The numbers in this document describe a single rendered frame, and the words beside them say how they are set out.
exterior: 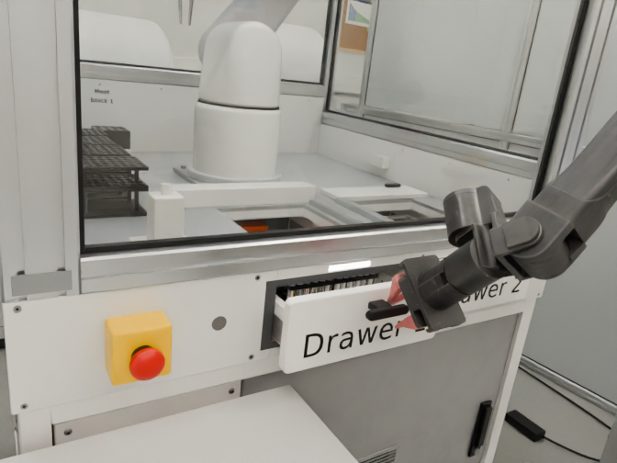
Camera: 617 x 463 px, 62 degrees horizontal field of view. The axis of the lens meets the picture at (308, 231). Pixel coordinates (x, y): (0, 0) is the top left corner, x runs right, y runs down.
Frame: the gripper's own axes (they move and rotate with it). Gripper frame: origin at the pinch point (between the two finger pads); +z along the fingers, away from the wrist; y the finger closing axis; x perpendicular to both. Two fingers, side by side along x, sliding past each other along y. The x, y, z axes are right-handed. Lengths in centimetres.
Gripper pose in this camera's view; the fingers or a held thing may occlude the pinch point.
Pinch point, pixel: (396, 313)
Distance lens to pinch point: 78.0
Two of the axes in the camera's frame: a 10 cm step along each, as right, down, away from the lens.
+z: -4.4, 4.7, 7.7
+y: -3.1, -8.8, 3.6
